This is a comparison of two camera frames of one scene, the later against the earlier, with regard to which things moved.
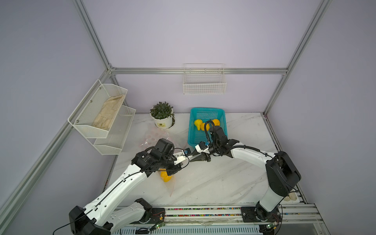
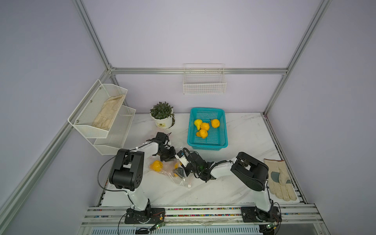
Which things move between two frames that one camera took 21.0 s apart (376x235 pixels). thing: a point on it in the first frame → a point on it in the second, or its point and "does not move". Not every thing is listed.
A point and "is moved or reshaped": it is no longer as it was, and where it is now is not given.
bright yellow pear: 198,123 does not move
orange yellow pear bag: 216,122 does not move
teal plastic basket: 196,136 does not move
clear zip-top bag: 168,187 is moved or reshaped
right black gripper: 203,157 → 186,173
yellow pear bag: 202,127 does not move
